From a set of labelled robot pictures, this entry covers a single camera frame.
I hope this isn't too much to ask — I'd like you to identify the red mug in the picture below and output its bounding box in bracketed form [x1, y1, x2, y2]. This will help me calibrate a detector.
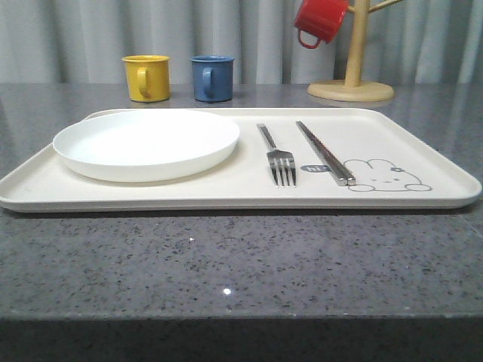
[294, 0, 349, 49]

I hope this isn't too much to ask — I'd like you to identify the blue mug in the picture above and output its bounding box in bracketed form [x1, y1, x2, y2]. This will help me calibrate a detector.
[191, 55, 235, 103]

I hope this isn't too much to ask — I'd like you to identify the yellow mug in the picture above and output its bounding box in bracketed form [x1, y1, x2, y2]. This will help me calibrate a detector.
[122, 55, 171, 103]

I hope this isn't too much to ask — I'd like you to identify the white round plate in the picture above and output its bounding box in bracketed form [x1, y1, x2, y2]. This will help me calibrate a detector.
[52, 109, 240, 183]

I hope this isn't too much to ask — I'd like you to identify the grey curtain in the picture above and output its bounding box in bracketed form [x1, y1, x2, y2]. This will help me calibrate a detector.
[1, 1, 482, 85]

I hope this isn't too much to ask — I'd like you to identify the beige rabbit serving tray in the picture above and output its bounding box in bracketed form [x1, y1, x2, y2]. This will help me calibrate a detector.
[1, 108, 481, 213]

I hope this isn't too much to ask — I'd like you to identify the silver metal chopstick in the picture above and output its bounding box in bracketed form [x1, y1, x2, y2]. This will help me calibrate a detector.
[311, 131, 356, 186]
[296, 121, 348, 186]

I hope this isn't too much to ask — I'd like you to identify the wooden mug tree stand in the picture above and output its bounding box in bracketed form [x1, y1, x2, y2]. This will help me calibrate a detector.
[307, 0, 399, 102]

